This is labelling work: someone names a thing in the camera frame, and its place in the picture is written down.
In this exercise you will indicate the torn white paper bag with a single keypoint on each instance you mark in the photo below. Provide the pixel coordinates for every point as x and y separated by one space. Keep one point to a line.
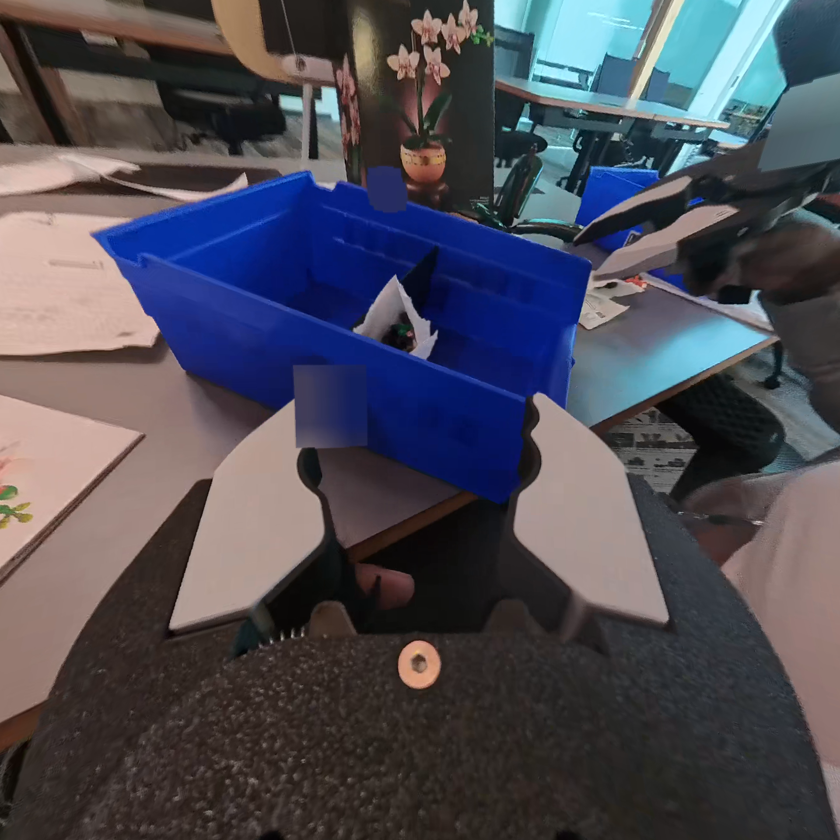
384 308

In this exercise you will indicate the person's right forearm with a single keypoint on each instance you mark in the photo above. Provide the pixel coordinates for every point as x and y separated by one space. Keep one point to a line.
807 354

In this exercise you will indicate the crumpled white paper bag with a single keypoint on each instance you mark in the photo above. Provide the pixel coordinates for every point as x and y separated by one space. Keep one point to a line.
65 282

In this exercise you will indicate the dark brick pieces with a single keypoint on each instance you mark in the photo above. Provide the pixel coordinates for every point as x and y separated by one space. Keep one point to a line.
400 331

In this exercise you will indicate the blue bin with black divider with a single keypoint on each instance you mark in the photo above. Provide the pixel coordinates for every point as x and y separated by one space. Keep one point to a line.
229 315

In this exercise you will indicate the flat white paper bag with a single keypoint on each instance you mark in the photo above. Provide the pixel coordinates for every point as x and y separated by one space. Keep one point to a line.
65 172

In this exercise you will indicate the grey desk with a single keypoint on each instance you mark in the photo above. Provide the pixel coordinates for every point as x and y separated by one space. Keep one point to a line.
197 407

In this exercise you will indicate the person's right hand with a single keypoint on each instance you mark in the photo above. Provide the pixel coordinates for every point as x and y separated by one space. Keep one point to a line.
800 256

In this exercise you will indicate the orchid instruction booklet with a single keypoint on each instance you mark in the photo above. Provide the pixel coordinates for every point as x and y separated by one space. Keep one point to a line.
52 472

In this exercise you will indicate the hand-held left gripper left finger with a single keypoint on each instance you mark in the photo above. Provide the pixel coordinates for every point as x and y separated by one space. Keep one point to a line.
256 525

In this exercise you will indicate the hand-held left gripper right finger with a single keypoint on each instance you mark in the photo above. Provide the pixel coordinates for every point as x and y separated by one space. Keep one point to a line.
584 518

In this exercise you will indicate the person's grey hoodie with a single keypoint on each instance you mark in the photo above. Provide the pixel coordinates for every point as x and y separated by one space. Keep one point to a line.
794 623

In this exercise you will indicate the wood-edged office desk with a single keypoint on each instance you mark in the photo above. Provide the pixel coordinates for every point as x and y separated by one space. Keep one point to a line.
590 98
65 111

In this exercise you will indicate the beige chair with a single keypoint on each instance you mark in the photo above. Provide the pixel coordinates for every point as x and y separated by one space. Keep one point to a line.
243 33

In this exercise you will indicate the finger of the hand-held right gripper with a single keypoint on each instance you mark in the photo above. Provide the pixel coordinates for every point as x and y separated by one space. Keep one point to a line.
669 239
643 210

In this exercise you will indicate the dark orchid toy box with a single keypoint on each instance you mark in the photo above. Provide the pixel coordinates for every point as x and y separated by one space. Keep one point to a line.
380 65

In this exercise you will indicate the person's left hand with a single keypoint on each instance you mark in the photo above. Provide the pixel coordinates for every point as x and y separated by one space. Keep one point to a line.
387 587

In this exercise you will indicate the blue bin with two dividers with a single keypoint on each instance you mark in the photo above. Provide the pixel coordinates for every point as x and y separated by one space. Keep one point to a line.
617 184

